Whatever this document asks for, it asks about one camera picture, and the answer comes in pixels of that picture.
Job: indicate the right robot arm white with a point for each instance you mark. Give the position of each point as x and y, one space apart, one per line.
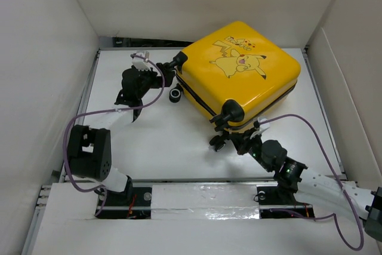
305 185

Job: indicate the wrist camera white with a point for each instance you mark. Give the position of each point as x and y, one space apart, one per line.
139 60
260 126

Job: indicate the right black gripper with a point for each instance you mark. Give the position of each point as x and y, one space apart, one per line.
242 147

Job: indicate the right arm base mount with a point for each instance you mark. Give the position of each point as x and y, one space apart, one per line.
276 204

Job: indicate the yellow Pikachu suitcase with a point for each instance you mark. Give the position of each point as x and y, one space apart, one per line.
232 76

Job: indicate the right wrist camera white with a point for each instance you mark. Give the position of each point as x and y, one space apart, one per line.
260 126

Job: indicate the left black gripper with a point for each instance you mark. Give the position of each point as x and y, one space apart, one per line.
157 80

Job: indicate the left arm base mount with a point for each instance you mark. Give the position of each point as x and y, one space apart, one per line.
136 207

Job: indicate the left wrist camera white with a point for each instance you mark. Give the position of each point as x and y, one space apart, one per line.
139 60

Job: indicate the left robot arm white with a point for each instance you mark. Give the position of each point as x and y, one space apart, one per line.
88 150

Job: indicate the aluminium front rail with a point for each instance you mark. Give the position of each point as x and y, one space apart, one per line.
44 192

